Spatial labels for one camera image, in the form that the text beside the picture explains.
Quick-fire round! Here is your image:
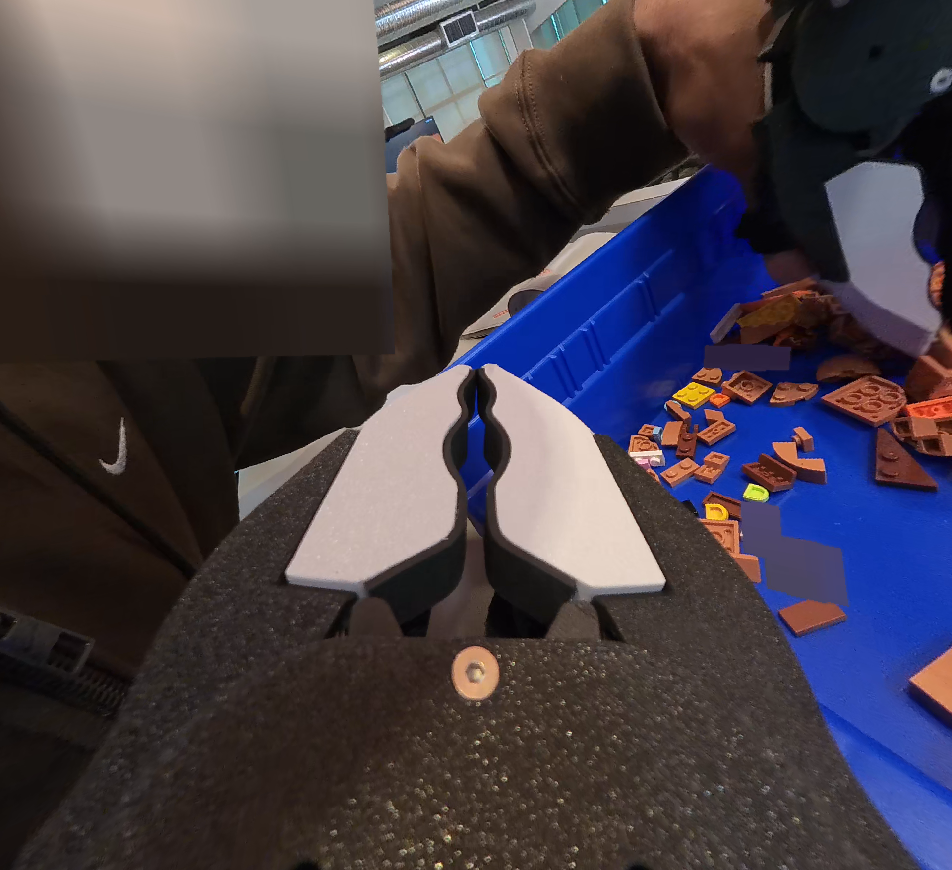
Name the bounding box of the blue plastic bin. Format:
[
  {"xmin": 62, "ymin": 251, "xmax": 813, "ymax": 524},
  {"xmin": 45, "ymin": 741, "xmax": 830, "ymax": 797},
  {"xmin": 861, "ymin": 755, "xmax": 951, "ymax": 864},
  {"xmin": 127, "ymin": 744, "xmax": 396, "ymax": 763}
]
[{"xmin": 442, "ymin": 163, "xmax": 952, "ymax": 870}]

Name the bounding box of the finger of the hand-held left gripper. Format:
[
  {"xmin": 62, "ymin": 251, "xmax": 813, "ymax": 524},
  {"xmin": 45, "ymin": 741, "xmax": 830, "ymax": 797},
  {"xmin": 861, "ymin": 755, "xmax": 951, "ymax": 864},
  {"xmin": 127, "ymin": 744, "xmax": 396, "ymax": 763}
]
[{"xmin": 824, "ymin": 160, "xmax": 946, "ymax": 359}]

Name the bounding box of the person's left forearm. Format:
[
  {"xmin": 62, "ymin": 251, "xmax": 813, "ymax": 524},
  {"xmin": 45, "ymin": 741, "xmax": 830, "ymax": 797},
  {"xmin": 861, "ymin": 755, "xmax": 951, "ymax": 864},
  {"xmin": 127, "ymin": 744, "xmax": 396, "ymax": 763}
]
[{"xmin": 357, "ymin": 0, "xmax": 693, "ymax": 402}]

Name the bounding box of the brown triangular lego wedge plate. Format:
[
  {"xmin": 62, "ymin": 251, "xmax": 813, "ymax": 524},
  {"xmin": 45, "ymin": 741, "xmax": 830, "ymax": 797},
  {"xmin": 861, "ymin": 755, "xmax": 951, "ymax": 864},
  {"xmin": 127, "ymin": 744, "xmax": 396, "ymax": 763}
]
[{"xmin": 875, "ymin": 427, "xmax": 940, "ymax": 492}]

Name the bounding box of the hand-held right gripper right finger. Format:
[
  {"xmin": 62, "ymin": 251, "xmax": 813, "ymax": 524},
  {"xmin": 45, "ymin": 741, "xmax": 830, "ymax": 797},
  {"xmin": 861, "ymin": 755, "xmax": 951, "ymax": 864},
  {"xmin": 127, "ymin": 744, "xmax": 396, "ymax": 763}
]
[{"xmin": 476, "ymin": 363, "xmax": 668, "ymax": 639}]

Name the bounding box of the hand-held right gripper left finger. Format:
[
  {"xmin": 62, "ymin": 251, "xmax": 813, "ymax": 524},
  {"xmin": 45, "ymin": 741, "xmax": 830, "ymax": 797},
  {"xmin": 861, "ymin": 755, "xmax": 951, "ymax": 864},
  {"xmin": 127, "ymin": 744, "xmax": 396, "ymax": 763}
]
[{"xmin": 285, "ymin": 364, "xmax": 478, "ymax": 636}]

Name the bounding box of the person's left hand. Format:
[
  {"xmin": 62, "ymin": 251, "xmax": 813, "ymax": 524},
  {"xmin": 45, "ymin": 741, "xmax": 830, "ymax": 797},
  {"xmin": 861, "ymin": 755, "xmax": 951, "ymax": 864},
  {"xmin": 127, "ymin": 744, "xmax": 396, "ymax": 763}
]
[{"xmin": 632, "ymin": 0, "xmax": 800, "ymax": 183}]

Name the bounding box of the large wall display screen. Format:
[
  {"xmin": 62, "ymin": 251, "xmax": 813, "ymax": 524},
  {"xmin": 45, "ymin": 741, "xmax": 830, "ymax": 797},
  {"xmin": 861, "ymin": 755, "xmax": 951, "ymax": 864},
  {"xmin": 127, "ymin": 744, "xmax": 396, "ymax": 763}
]
[{"xmin": 384, "ymin": 115, "xmax": 445, "ymax": 173}]

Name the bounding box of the brown flat lego tile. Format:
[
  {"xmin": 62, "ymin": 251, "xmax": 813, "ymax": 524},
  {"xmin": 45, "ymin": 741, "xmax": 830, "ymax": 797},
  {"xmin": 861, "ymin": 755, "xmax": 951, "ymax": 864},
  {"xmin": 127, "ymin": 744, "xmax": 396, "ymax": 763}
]
[
  {"xmin": 778, "ymin": 600, "xmax": 847, "ymax": 637},
  {"xmin": 909, "ymin": 662, "xmax": 952, "ymax": 727}
]

